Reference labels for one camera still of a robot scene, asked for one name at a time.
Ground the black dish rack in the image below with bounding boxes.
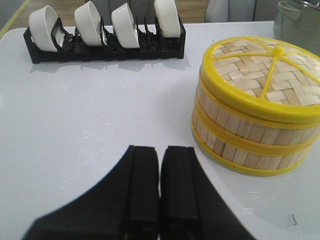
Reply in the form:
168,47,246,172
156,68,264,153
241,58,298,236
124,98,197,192
23,16,186,64

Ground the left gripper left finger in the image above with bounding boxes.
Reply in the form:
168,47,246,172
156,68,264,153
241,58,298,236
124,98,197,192
23,145,159,240

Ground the white bowl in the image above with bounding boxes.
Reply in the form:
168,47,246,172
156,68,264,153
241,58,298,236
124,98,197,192
111,3,140,49
154,0,181,38
28,5,58,52
74,0,101,47

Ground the grey chair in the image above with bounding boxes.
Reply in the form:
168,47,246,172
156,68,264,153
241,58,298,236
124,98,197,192
204,0,279,23
91,0,156,26

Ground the right grey chair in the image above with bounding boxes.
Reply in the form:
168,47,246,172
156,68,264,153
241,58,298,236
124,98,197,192
204,0,279,23

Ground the left grey chair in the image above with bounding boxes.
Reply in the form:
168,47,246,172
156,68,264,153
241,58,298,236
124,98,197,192
91,0,156,26

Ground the woven bamboo steamer lid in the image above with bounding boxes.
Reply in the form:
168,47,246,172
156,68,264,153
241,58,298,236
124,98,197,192
200,36,320,125

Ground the bamboo steamer drawer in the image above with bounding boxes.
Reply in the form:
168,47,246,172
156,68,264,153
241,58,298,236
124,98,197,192
192,77,320,156
191,117,310,176

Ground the grey electric cooking pot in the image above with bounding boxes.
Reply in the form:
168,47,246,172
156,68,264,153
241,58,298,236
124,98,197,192
273,0,320,55

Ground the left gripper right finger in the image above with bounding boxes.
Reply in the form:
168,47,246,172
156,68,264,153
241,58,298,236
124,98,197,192
160,146,254,240

